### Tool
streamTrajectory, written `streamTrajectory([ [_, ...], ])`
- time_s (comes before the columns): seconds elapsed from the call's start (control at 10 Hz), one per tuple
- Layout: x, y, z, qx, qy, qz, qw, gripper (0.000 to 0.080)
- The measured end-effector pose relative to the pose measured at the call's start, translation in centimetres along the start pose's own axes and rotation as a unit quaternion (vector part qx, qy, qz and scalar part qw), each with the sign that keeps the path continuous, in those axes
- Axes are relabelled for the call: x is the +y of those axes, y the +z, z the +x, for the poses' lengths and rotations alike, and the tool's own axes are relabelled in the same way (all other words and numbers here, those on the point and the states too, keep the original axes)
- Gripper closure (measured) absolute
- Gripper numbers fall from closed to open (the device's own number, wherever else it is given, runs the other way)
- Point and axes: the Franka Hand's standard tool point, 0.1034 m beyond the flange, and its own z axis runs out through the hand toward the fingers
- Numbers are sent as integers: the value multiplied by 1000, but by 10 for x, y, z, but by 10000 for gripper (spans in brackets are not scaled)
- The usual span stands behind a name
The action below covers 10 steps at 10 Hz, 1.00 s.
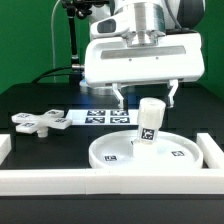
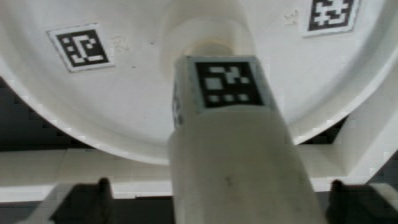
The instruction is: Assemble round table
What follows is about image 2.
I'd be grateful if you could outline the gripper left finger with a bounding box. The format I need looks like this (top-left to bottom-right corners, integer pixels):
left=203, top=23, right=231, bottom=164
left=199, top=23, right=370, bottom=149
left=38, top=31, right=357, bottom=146
left=50, top=178, right=114, bottom=224

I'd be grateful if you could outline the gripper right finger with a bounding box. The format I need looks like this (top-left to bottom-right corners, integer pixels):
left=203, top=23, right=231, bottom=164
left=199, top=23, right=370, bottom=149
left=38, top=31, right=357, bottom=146
left=325, top=180, right=398, bottom=224

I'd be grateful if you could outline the white cylindrical table leg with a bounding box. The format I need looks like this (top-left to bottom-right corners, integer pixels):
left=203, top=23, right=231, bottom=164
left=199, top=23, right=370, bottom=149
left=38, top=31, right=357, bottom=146
left=169, top=56, right=327, bottom=224

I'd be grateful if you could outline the white round table top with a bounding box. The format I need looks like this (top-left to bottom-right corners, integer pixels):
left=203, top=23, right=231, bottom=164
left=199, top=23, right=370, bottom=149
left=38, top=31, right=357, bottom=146
left=0, top=0, right=398, bottom=164

